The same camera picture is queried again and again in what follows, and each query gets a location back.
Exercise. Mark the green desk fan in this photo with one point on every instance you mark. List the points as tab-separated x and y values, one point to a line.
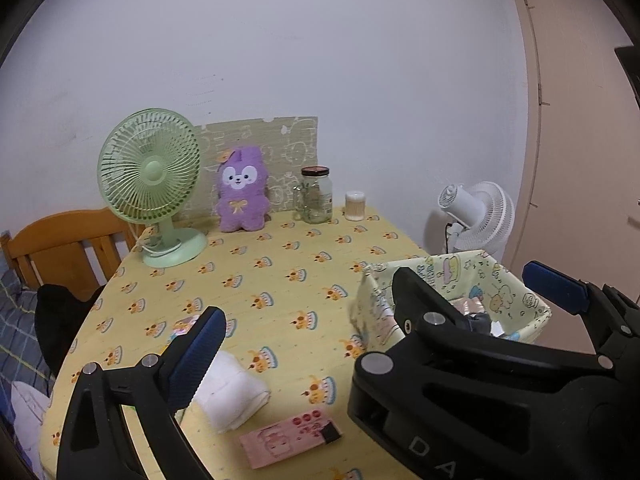
150	170

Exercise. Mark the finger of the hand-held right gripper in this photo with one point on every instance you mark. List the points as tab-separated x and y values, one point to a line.
420	300
555	285

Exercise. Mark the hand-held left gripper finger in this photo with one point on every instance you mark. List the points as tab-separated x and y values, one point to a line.
200	355

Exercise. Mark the grey socks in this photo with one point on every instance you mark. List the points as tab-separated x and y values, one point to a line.
480	322

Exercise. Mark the white cloth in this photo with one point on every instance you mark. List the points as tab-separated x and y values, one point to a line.
30	410

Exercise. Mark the green printed board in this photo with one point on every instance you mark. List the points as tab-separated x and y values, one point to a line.
295	135

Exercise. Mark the yellow printed tablecloth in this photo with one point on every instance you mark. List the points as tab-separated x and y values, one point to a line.
300	260

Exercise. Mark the white standing fan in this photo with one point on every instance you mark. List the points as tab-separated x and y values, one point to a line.
492	215

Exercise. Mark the cotton swab container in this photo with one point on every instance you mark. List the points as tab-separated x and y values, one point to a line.
355	205

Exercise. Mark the glass jar with lid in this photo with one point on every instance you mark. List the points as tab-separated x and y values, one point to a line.
315	200

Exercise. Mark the pale pink cloth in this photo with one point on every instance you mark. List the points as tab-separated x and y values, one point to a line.
470	305

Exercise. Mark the beige door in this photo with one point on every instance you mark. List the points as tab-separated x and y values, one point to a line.
575	160

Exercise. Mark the blue plaid bedding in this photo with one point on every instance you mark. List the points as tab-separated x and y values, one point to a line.
15	330

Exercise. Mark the printed fabric storage box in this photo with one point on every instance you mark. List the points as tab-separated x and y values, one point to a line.
500	285

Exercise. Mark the purple plush toy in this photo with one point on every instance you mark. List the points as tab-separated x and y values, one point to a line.
242	200

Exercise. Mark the white towel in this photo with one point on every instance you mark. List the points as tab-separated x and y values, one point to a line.
235	390

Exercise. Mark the black cloth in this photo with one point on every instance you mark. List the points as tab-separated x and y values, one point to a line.
57	325

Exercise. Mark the pink packet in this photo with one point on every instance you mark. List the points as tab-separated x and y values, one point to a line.
285	437

